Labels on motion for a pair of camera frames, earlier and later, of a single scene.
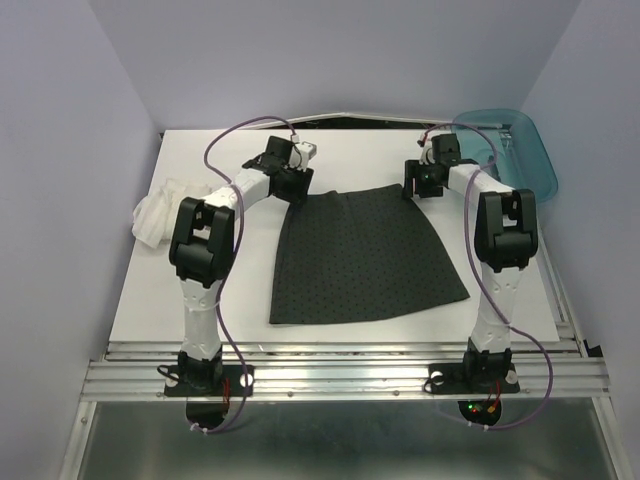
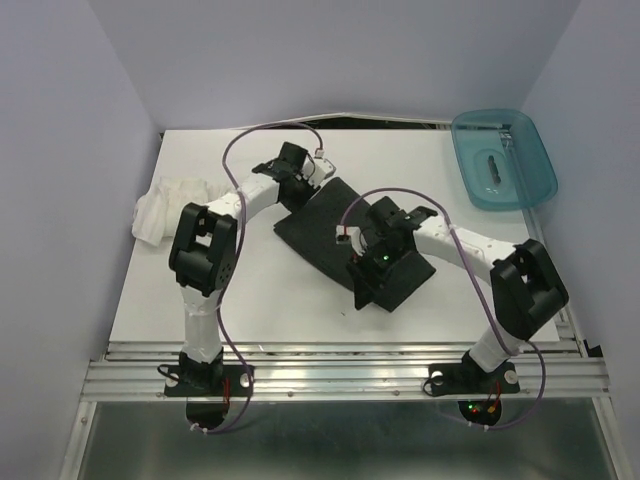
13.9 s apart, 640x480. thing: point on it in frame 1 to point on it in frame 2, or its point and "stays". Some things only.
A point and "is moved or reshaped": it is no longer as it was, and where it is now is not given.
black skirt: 346,255 is moved or reshaped
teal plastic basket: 509,148 stays
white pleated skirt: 154,214 stays
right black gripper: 412,169 to 365,268
